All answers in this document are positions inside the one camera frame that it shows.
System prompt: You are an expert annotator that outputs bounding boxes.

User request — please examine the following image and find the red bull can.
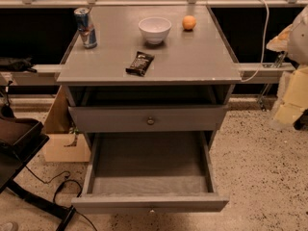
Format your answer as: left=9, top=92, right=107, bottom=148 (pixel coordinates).
left=74, top=8, right=97, bottom=49

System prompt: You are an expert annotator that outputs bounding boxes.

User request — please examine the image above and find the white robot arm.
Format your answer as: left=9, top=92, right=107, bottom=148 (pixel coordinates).
left=266, top=6, right=308, bottom=130

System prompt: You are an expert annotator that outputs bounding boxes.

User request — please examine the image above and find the closed grey upper drawer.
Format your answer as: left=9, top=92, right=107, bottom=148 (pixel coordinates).
left=68, top=106, right=226, bottom=133

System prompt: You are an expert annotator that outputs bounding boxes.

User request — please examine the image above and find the grey drawer cabinet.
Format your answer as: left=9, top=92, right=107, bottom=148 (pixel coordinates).
left=59, top=6, right=241, bottom=214

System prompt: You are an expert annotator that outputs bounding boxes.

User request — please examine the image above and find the open grey middle drawer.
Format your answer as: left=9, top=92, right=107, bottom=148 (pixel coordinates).
left=72, top=132, right=229, bottom=214

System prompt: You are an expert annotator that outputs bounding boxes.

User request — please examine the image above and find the black snack bar wrapper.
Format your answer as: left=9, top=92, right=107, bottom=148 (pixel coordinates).
left=125, top=51, right=154, bottom=76

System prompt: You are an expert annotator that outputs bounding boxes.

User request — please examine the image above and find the white ceramic bowl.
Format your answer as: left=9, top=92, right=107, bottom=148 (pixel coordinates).
left=139, top=17, right=171, bottom=44

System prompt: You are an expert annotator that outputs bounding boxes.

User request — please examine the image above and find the orange fruit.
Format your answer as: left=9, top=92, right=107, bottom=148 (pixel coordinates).
left=182, top=15, right=196, bottom=31

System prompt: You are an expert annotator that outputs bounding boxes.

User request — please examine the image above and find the cardboard box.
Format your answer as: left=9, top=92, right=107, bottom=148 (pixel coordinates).
left=43, top=87, right=90, bottom=163

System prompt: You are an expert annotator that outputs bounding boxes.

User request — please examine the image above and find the black chair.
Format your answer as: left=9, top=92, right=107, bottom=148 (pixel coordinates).
left=0, top=105, right=75, bottom=231

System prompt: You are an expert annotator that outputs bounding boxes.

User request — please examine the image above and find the white hanging cable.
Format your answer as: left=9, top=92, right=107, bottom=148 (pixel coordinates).
left=241, top=0, right=270, bottom=83

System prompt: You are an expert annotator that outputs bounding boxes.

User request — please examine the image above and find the black floor cable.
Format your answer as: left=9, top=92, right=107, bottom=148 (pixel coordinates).
left=24, top=166, right=98, bottom=231

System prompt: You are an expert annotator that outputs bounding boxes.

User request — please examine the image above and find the black bag on rail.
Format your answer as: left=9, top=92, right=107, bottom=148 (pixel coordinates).
left=0, top=57, right=36, bottom=72

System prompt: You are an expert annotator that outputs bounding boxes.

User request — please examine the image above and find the metal railing frame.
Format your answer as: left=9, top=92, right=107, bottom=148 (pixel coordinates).
left=0, top=0, right=290, bottom=86

